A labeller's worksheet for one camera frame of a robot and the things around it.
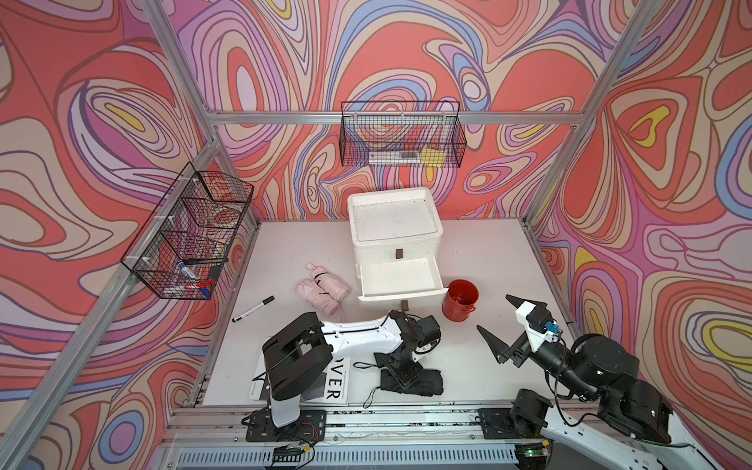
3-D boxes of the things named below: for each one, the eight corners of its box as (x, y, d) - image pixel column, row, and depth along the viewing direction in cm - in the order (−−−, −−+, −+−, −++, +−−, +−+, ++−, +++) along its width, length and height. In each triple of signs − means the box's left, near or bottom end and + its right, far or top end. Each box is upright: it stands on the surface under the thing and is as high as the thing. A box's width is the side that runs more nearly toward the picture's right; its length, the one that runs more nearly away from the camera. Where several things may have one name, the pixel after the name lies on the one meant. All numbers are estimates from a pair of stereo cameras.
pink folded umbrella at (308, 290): (294, 293, 100) (291, 287, 97) (306, 281, 104) (304, 275, 101) (330, 318, 94) (328, 312, 91) (342, 304, 97) (341, 299, 94)
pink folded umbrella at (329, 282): (302, 275, 105) (300, 269, 103) (313, 265, 108) (311, 259, 106) (341, 303, 98) (340, 298, 95) (352, 292, 101) (351, 287, 98)
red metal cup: (443, 322, 94) (450, 304, 85) (439, 298, 100) (445, 279, 91) (471, 322, 94) (481, 304, 85) (465, 298, 100) (474, 279, 91)
